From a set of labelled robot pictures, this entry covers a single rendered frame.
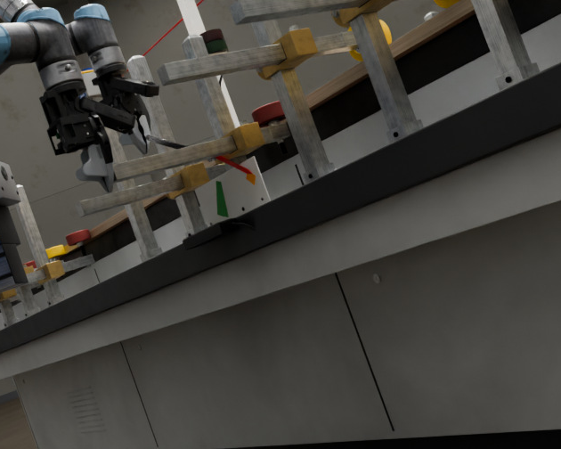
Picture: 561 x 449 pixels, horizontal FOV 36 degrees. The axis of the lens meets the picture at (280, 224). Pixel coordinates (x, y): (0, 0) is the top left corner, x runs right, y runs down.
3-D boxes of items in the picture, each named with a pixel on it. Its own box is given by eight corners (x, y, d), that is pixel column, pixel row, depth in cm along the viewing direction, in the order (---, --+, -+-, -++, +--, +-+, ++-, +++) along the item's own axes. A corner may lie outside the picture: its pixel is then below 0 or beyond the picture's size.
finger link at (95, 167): (87, 198, 163) (71, 151, 163) (115, 190, 167) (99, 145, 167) (93, 193, 161) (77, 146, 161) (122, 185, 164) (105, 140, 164)
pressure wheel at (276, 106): (280, 151, 186) (263, 102, 186) (261, 163, 192) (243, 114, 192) (309, 144, 190) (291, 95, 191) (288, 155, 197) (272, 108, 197)
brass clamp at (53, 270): (49, 279, 280) (44, 264, 280) (36, 286, 291) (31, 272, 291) (67, 273, 283) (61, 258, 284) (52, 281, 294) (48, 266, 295)
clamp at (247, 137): (247, 148, 180) (239, 126, 180) (215, 167, 191) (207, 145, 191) (268, 142, 183) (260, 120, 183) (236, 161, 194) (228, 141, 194)
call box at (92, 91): (89, 99, 226) (79, 70, 226) (79, 108, 232) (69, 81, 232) (113, 94, 230) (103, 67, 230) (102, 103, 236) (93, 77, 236)
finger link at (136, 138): (131, 160, 204) (118, 124, 204) (149, 151, 200) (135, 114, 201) (122, 162, 201) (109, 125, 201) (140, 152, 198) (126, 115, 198)
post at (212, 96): (264, 244, 185) (187, 34, 187) (256, 248, 188) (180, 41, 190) (276, 240, 187) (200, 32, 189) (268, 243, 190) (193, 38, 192)
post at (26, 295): (31, 319, 306) (-14, 191, 308) (28, 321, 309) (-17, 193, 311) (40, 315, 308) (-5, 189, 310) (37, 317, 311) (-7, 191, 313)
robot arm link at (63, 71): (69, 72, 171) (85, 56, 165) (77, 93, 171) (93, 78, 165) (34, 77, 167) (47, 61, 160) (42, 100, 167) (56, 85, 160)
